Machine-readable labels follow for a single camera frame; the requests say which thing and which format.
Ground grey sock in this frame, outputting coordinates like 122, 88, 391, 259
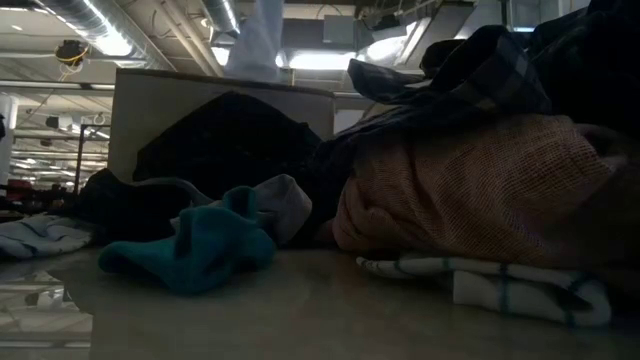
169, 173, 314, 247

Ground dark navy garment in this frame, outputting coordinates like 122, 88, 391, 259
130, 91, 324, 201

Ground teal cloth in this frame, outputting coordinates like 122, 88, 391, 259
97, 185, 278, 295

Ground pink woven garment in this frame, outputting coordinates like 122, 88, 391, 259
330, 113, 640, 275

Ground small black cloth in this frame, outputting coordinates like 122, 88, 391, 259
74, 168, 201, 245

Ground navy white plaid shirt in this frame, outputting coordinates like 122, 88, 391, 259
299, 23, 554, 166

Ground white green-checked cloth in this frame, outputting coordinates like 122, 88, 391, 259
355, 253, 614, 329

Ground white blue-striped cloth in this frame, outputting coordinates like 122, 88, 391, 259
0, 213, 97, 260

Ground blue checked shirt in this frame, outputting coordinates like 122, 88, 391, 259
527, 0, 640, 146

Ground ceiling light panel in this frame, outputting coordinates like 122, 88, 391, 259
287, 49, 359, 71
210, 45, 232, 67

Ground grey ceiling unit box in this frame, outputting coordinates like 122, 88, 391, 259
322, 14, 357, 46

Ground beige fabric storage bin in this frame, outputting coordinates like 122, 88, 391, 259
107, 67, 337, 184

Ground red background object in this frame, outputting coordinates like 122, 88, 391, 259
5, 178, 35, 202

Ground white round column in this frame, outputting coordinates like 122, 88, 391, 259
0, 93, 20, 187

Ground rectangular metal ceiling duct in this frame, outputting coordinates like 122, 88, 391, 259
357, 0, 506, 71

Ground small silver air duct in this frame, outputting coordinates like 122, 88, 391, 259
201, 0, 242, 39

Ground black stand post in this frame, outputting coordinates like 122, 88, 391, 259
73, 122, 112, 197

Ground yellow black cable reel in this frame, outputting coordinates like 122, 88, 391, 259
53, 39, 91, 69

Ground large silver air duct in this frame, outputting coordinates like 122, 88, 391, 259
29, 0, 174, 71

